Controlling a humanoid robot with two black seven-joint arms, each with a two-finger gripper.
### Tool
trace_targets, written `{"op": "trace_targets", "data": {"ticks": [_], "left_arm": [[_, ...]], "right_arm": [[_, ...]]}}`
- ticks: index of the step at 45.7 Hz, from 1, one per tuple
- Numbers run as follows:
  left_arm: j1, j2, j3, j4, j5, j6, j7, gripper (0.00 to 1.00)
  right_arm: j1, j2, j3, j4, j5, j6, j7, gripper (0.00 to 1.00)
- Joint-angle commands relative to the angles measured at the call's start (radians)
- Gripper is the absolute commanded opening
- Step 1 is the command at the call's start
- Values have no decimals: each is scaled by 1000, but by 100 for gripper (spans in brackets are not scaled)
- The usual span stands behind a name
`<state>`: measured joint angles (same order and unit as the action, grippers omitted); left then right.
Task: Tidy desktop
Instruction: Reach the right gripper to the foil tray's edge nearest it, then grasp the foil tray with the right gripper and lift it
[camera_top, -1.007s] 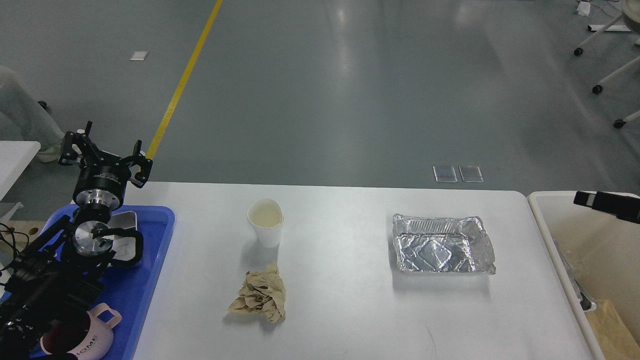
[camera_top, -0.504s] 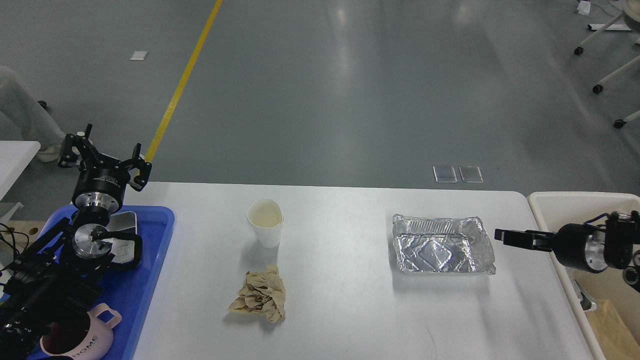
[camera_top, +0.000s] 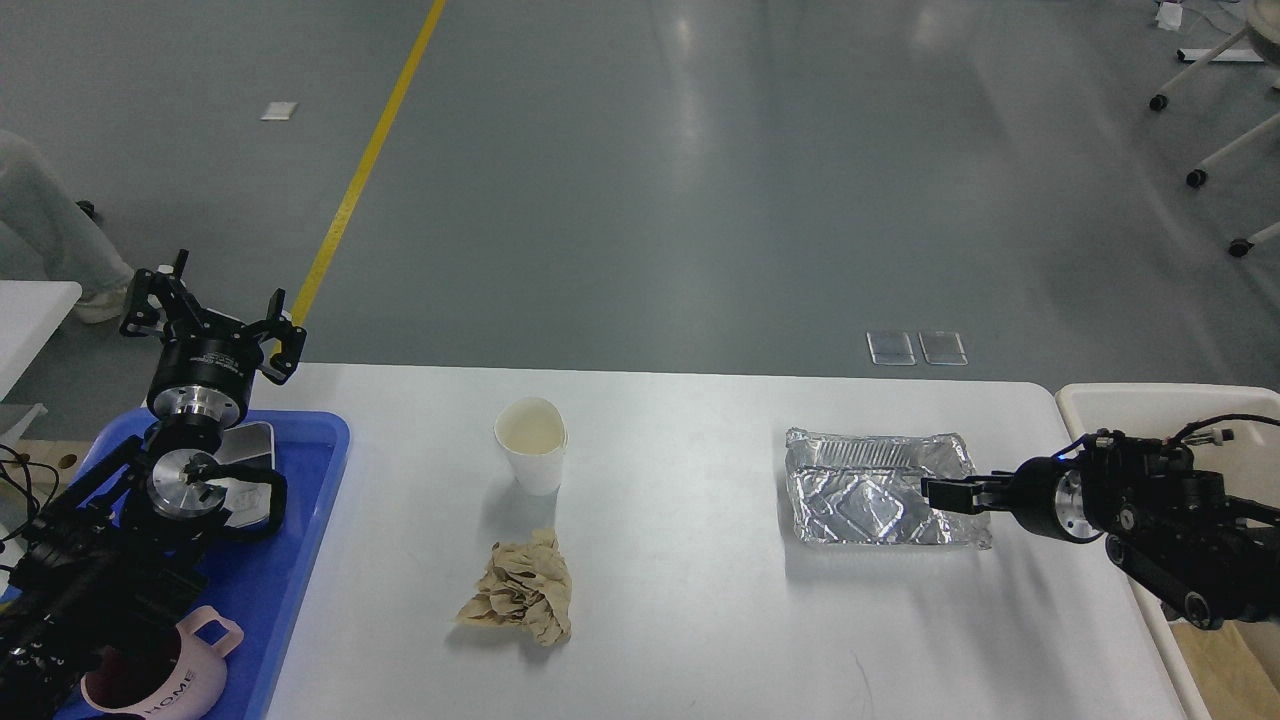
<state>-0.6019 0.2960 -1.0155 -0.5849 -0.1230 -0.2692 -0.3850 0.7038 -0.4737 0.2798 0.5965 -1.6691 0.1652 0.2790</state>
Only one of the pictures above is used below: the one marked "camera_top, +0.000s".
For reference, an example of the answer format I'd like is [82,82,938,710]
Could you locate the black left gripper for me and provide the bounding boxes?
[119,250,307,427]

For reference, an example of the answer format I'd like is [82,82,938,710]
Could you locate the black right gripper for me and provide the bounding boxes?
[920,457,1091,543]

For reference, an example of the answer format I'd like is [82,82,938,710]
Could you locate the aluminium foil tray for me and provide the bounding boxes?
[783,427,993,550]

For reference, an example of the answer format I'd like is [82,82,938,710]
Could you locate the stainless steel rectangular container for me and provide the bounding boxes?
[214,421,275,529]

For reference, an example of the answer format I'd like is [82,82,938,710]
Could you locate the pink HOME mug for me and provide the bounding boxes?
[79,605,244,719]

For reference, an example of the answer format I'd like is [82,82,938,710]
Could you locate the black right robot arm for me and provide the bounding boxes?
[920,413,1279,630]

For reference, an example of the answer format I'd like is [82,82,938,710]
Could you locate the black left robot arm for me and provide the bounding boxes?
[1,250,307,719]

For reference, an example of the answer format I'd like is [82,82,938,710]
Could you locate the right clear floor plate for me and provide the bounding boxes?
[916,331,969,366]

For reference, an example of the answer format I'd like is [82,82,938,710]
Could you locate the clear floor plate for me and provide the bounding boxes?
[916,331,969,366]
[865,331,916,366]

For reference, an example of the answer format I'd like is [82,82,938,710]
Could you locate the left clear floor plate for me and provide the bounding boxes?
[865,331,916,366]

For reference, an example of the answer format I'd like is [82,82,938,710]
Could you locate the white side table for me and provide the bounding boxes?
[1,281,82,400]

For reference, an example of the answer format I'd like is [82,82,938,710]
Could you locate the person in grey trousers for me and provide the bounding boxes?
[1,129,134,325]

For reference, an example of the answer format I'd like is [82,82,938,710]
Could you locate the blue plastic tray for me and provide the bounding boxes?
[0,409,351,720]

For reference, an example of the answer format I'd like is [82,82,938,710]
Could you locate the white plastic bin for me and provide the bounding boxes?
[1056,383,1279,719]

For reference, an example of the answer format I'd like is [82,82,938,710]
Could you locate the white paper cup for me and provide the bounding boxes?
[493,397,570,496]

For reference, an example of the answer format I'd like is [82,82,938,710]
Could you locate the crumpled brown paper napkin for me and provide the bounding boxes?
[454,528,573,647]

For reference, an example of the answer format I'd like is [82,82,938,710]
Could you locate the white wheeled chair base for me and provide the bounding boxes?
[1148,0,1280,259]

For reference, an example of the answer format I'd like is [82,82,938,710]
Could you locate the black cables at left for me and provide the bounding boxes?
[0,445,61,577]

